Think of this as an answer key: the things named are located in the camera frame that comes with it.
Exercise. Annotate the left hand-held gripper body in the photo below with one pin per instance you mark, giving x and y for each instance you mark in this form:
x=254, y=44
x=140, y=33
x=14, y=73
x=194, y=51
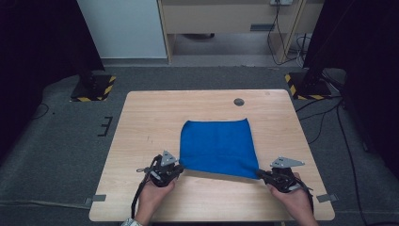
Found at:
x=163, y=172

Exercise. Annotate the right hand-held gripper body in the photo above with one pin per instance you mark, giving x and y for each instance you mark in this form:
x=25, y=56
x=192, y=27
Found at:
x=284, y=175

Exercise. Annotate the blue cloth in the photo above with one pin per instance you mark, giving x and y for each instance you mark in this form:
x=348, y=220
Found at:
x=216, y=147

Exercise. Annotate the person's left hand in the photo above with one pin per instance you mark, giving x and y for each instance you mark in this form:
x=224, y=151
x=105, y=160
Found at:
x=153, y=197

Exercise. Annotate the person's right hand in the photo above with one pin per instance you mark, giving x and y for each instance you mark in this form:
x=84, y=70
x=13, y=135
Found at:
x=293, y=201

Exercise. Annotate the grey tape piece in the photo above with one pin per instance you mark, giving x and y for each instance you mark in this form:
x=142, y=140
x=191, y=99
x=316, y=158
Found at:
x=95, y=198
x=327, y=198

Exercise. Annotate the white patterned sleeve cuff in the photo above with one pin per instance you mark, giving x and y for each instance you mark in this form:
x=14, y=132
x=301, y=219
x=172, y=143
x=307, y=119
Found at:
x=131, y=222

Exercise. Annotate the grey round table grommet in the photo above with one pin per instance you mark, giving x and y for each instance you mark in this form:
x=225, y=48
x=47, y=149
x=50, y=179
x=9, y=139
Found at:
x=239, y=102

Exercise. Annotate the striped black stand base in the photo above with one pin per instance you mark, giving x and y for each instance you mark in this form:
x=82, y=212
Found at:
x=309, y=89
x=94, y=89

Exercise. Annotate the grey cabinet label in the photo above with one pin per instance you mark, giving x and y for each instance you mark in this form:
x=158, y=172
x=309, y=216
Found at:
x=262, y=27

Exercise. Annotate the white panel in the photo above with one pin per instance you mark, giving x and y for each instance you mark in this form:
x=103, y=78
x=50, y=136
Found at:
x=122, y=28

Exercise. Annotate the black curtain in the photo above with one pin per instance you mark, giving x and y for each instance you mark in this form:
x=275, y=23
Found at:
x=37, y=47
x=370, y=47

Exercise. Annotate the light wooden cabinet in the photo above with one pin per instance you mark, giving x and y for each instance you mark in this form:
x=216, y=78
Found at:
x=219, y=15

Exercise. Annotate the white power strip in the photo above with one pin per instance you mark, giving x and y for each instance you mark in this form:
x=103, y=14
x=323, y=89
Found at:
x=281, y=2

